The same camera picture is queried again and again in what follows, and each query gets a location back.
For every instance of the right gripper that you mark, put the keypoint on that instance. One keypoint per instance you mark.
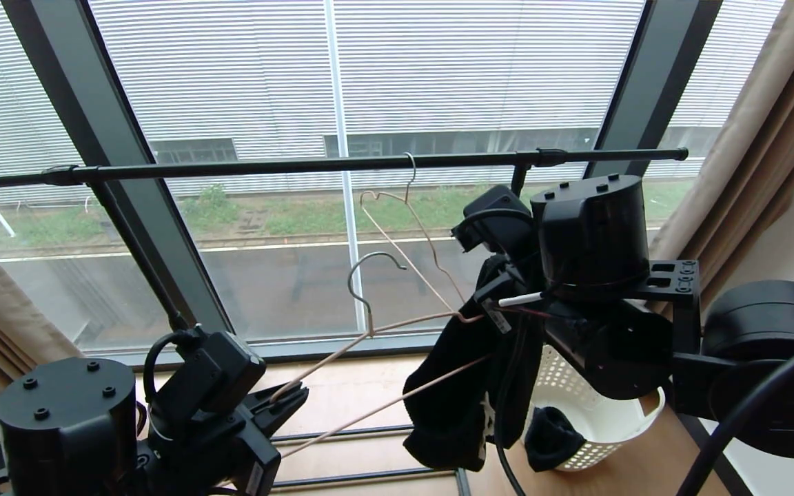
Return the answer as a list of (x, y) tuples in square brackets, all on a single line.
[(611, 344)]

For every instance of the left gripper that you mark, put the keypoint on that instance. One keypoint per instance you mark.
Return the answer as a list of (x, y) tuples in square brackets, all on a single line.
[(225, 461)]

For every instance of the pink clothes hanger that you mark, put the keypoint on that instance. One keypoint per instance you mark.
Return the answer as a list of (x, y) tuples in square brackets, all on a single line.
[(383, 229), (321, 367)]

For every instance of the black shorts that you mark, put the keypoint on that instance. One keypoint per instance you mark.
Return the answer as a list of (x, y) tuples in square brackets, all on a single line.
[(452, 386)]

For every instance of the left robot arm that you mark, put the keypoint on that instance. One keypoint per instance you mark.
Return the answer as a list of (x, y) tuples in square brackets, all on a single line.
[(66, 427)]

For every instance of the white laundry basket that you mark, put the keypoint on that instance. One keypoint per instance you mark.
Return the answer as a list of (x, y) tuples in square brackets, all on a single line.
[(604, 420)]

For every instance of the black clothes rack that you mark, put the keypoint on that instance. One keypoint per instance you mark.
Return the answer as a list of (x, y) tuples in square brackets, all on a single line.
[(300, 165)]

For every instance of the black garment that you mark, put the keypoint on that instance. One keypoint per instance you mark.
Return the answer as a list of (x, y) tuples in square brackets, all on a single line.
[(552, 437)]

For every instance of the window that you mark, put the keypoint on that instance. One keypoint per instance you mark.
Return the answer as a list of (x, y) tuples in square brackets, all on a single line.
[(438, 69)]

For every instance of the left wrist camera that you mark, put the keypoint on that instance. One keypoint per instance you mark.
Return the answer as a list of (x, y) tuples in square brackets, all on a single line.
[(211, 379)]

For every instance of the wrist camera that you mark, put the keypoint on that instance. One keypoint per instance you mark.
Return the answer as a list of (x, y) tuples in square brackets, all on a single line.
[(493, 213), (211, 379)]

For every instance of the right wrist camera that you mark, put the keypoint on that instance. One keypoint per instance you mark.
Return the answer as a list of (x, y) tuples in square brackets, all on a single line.
[(493, 213)]

